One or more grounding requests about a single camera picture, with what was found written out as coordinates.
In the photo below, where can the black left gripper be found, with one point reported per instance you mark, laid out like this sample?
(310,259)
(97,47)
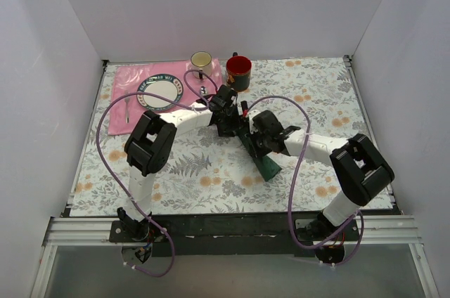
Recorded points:
(231,124)

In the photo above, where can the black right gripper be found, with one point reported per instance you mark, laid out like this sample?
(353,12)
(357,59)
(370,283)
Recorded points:
(254,144)

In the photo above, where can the dark green cloth napkin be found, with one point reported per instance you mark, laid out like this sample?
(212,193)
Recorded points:
(264,164)

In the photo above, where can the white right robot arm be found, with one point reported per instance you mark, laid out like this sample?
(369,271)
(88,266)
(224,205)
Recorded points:
(361,170)

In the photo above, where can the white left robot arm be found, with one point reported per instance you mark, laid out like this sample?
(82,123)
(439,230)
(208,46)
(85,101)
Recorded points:
(149,146)

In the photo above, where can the dark mug red interior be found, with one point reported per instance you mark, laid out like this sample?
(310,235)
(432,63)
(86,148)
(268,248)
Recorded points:
(238,72)

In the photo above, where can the cream enamel mug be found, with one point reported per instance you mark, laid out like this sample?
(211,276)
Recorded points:
(201,62)

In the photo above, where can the floral tablecloth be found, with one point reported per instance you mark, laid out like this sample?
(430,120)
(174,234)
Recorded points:
(208,174)

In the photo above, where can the white plate green rim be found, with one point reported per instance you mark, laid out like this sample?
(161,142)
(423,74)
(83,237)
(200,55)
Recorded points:
(164,85)

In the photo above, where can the pink placemat cloth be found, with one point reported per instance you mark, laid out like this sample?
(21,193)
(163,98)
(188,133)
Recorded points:
(130,77)

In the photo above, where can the silver fork on placemat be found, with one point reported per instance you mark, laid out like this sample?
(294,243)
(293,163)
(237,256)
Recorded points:
(127,100)

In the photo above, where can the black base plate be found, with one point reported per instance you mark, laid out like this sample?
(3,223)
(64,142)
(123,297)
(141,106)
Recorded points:
(212,234)

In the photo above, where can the aluminium frame rail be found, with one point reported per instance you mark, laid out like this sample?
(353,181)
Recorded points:
(383,230)

